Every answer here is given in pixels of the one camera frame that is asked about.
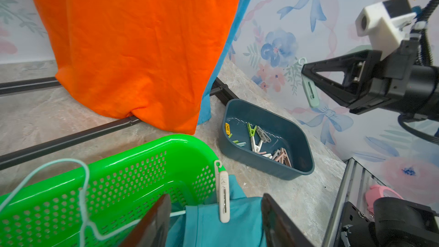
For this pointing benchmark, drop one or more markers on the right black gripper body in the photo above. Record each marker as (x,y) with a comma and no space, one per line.
(364,81)

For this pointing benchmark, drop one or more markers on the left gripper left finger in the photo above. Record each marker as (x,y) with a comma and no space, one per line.
(152,230)

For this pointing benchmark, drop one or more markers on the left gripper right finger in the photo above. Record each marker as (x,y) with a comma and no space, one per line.
(279,229)

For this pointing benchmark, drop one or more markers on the off-white clothespin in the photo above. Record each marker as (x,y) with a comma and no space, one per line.
(222,192)

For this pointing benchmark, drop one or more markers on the pale green clothespin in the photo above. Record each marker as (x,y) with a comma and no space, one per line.
(310,92)

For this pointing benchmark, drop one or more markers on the dark teal clothespin bin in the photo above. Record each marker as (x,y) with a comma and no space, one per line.
(283,150)

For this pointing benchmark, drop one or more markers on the teal t-shirt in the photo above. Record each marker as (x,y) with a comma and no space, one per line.
(205,109)

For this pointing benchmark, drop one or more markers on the orange t-shirt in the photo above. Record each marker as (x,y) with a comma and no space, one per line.
(147,58)

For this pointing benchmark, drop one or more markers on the green plastic tray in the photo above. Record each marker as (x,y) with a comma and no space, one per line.
(194,157)

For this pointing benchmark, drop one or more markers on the pink round object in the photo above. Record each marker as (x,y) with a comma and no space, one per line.
(376,192)

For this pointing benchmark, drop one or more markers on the yellow clothespin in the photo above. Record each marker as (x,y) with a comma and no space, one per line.
(228,130)

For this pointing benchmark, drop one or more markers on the black clothes rack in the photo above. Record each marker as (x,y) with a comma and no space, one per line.
(41,122)

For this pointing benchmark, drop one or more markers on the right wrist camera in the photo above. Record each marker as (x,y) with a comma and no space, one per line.
(383,23)

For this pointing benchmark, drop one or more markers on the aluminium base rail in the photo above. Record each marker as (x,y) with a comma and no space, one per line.
(350,205)

